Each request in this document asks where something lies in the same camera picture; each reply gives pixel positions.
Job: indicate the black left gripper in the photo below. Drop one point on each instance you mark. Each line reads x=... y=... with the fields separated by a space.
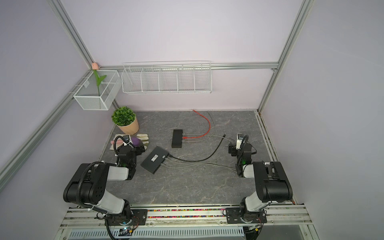
x=138 y=151

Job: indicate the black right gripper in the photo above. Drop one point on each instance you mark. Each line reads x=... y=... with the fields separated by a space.
x=233 y=150

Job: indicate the black ribbed network switch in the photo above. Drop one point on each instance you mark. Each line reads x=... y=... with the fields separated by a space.
x=177 y=138

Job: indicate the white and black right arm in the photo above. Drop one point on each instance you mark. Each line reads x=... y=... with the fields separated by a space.
x=271 y=185

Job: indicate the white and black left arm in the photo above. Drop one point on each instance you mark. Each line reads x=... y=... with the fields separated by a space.
x=87 y=187

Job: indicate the green plant in beige pot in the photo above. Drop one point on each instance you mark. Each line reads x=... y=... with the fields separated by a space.
x=126 y=120

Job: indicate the pink tulip artificial flower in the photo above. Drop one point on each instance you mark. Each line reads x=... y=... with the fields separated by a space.
x=99 y=79

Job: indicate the purple trowel with pink handle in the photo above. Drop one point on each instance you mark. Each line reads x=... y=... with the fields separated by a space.
x=135 y=141

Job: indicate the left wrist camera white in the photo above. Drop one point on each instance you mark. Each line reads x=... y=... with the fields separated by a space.
x=127 y=140

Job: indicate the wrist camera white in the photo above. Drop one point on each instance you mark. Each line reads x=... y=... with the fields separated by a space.
x=239 y=141
x=127 y=140

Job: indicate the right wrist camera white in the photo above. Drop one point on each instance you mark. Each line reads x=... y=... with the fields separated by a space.
x=239 y=141

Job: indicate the white wire basket small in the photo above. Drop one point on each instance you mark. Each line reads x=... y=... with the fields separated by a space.
x=87 y=94

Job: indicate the white wire shelf wide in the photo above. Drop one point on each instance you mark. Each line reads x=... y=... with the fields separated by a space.
x=167 y=77

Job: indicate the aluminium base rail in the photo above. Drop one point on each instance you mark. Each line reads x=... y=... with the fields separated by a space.
x=184 y=222

